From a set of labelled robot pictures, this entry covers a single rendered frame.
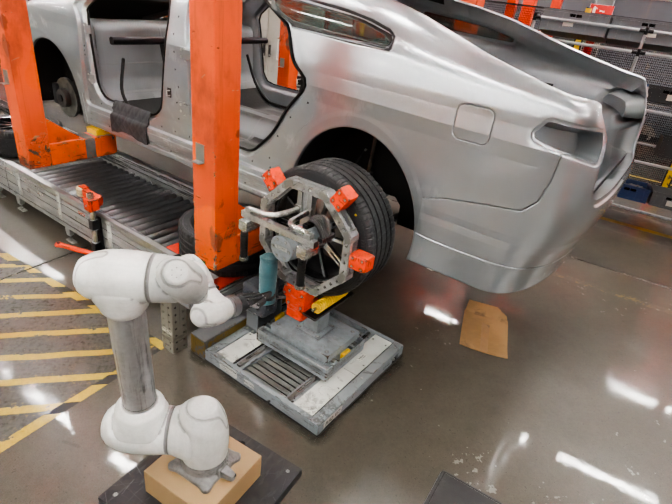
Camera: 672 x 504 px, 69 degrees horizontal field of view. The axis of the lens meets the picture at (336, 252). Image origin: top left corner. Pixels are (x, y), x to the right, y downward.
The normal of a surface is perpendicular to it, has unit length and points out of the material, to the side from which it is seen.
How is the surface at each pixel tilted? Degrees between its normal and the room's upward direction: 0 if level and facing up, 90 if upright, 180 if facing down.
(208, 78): 90
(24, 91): 90
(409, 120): 90
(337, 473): 0
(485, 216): 90
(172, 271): 46
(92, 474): 0
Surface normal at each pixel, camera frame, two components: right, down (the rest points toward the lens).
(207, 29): -0.59, 0.32
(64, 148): 0.80, 0.36
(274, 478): 0.11, -0.88
